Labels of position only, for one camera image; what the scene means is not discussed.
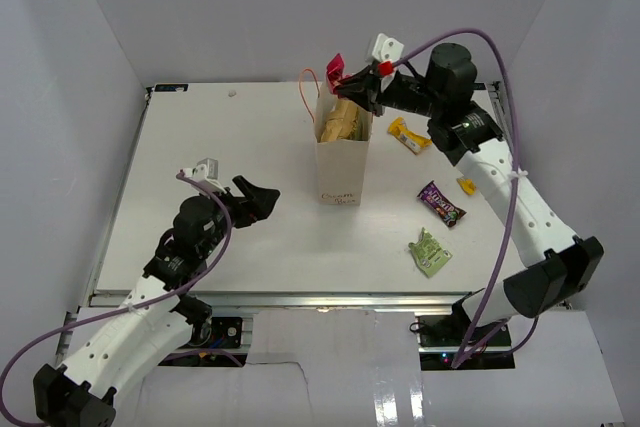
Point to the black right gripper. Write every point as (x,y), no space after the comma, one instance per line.
(364,87)

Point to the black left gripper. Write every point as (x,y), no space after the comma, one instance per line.
(263,201)

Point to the red snack packet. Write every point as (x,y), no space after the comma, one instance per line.
(335,73)

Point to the brown kraft chips bag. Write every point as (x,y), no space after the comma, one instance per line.
(346,121)

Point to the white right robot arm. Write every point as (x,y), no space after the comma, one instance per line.
(557,262)

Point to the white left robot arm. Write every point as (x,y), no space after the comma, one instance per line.
(159,315)

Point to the beige paper gift bag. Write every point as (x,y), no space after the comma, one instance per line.
(340,165)

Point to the yellow snack bar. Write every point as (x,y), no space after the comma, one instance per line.
(414,142)

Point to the small yellow snack packet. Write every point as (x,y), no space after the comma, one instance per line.
(467,185)

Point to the purple chocolate candy bar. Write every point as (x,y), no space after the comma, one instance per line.
(448,212)

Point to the green snack packet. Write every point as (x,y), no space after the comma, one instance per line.
(428,254)

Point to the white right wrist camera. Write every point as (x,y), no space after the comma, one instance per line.
(384,50)

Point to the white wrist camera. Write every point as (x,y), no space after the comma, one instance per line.
(202,176)
(384,50)

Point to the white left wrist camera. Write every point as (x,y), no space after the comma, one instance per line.
(202,176)

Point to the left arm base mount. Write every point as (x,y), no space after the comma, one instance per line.
(218,345)

